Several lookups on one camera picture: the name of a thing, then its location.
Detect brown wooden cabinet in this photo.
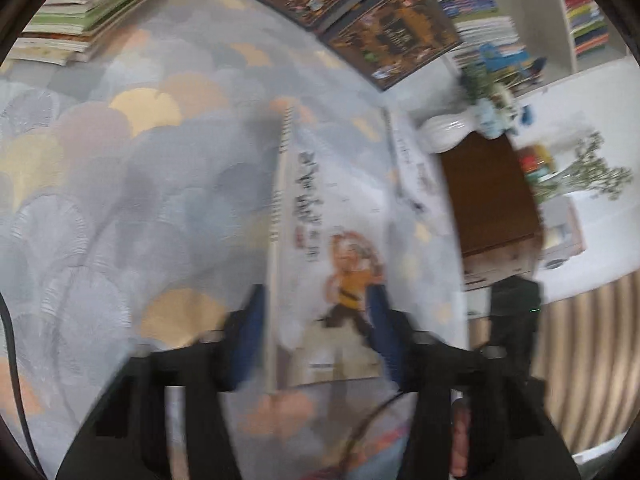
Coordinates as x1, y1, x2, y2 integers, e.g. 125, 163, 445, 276
440, 132, 543, 291

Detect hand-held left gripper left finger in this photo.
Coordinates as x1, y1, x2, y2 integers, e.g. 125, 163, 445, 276
55, 282, 268, 480

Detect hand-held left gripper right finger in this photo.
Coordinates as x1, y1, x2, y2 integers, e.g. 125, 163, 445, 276
367, 285, 581, 480

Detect white cubby bookshelf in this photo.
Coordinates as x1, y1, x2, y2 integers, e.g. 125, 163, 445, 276
500, 0, 640, 96

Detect beige ribbed radiator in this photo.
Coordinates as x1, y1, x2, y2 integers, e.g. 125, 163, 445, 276
470, 270, 640, 453

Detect green plant in glass vase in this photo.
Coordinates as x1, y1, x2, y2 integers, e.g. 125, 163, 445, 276
542, 132, 634, 202

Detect white ceramic vase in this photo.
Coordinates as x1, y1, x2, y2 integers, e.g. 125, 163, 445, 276
417, 112, 476, 154

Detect white ink drawing book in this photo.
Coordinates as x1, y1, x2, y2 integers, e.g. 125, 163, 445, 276
385, 107, 453, 261

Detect white book orange running figure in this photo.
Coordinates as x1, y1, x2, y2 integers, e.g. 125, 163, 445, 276
265, 102, 398, 393

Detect row of white blue books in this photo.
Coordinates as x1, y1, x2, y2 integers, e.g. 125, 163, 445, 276
420, 0, 531, 69

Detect black cable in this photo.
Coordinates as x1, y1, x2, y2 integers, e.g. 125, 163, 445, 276
0, 290, 41, 467
340, 390, 407, 480

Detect colourful jars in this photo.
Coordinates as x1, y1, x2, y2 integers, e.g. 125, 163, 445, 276
517, 145, 556, 187

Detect stack of paperback books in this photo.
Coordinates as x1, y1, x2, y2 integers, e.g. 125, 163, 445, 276
10, 0, 188, 67

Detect rows of colourful books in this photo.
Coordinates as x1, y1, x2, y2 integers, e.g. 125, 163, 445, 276
560, 0, 612, 57

